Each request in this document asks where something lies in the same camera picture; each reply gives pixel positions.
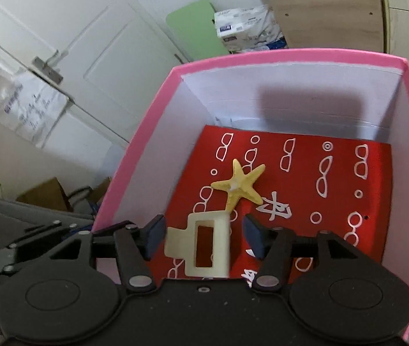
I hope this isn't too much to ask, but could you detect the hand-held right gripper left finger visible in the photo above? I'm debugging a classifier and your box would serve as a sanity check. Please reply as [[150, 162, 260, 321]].
[[47, 214, 165, 293]]

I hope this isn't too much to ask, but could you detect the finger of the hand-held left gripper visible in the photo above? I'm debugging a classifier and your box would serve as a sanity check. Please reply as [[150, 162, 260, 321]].
[[0, 219, 93, 260]]

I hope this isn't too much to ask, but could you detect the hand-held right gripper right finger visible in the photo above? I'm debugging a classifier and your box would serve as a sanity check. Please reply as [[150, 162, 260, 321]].
[[242, 213, 362, 292]]

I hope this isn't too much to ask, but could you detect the cream hair clip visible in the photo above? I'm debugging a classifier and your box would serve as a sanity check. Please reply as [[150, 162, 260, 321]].
[[164, 210, 232, 279]]

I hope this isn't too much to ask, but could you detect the pink storage box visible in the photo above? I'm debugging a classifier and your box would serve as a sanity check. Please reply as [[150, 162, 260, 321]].
[[91, 48, 409, 343]]

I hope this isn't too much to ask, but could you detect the brown cardboard box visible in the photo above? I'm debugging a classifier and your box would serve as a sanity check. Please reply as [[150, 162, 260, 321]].
[[16, 177, 73, 213]]

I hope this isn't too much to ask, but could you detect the yellow starfish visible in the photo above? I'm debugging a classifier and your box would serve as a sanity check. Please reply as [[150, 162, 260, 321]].
[[210, 159, 266, 211]]

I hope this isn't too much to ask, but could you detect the red printed paper sheet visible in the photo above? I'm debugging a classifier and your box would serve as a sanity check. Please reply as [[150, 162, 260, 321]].
[[147, 124, 393, 285]]

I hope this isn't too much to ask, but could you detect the tissue paper pack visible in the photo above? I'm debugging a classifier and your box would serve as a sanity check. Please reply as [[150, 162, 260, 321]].
[[214, 4, 289, 54]]

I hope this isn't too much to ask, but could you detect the white door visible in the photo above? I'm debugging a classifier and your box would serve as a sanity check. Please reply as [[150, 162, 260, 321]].
[[0, 0, 191, 148]]

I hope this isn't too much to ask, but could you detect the green folding board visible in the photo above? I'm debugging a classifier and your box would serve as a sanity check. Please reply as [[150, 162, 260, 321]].
[[166, 0, 228, 62]]

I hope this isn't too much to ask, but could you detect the wooden shelf cabinet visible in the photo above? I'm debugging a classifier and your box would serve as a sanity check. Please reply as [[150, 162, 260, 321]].
[[246, 0, 385, 53]]

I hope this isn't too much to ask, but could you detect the metal door handle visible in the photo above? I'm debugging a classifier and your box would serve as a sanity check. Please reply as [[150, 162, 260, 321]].
[[32, 50, 64, 84]]

